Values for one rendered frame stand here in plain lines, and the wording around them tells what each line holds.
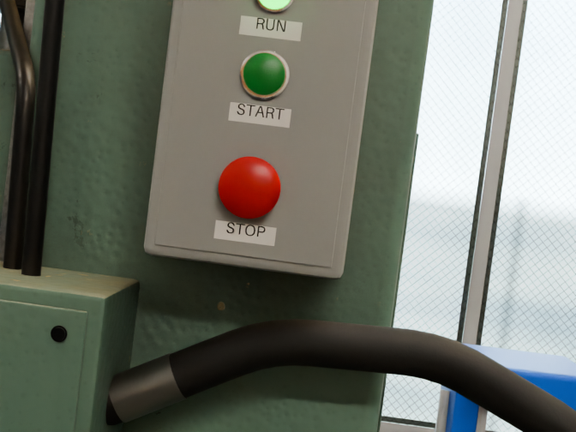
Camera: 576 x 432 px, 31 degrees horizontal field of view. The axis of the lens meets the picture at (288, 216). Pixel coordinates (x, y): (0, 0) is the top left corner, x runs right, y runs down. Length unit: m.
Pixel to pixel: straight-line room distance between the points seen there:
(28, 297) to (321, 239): 0.14
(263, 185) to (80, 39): 0.15
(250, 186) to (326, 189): 0.04
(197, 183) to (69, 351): 0.10
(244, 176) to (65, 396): 0.14
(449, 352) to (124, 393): 0.17
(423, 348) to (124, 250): 0.17
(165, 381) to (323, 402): 0.10
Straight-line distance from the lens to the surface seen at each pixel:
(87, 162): 0.58
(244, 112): 0.50
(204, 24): 0.51
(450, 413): 1.33
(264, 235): 0.50
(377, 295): 0.57
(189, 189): 0.51
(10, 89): 0.64
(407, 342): 0.53
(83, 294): 0.51
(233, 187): 0.49
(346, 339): 0.53
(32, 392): 0.52
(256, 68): 0.50
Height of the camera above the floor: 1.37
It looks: 3 degrees down
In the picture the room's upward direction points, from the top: 7 degrees clockwise
